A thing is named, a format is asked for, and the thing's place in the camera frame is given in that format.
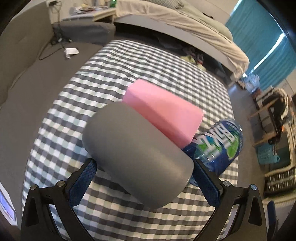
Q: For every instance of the blue labelled water bottle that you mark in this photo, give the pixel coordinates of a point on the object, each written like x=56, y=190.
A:
x=218, y=146

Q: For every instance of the white bedside table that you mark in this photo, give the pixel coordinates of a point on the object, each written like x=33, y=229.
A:
x=95, y=16

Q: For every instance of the teal curtain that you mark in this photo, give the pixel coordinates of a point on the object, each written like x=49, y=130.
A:
x=270, y=53

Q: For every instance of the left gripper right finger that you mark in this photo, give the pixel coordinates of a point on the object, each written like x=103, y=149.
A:
x=249, y=222

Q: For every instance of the crumpled white tissue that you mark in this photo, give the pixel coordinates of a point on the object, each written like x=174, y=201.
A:
x=70, y=52

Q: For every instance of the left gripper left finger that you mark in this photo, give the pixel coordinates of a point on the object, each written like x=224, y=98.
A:
x=37, y=220

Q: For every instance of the pink faceted cup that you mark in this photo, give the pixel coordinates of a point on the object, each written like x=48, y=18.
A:
x=175, y=117

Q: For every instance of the wooden chair with clothes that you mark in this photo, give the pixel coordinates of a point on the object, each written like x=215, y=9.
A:
x=278, y=106

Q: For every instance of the grey plastic cup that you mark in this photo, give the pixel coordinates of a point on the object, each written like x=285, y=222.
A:
x=136, y=155

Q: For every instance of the green can on nightstand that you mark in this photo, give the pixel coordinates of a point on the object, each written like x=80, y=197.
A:
x=113, y=3

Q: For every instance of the teal laundry basket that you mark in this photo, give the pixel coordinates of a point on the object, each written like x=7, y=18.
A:
x=266, y=154

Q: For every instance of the grey checkered tablecloth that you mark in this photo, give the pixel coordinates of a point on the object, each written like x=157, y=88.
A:
x=106, y=210

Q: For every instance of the grey sofa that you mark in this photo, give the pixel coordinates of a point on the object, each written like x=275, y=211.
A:
x=34, y=70

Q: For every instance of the bed with beige sheet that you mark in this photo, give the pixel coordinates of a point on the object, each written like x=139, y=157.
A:
x=189, y=25

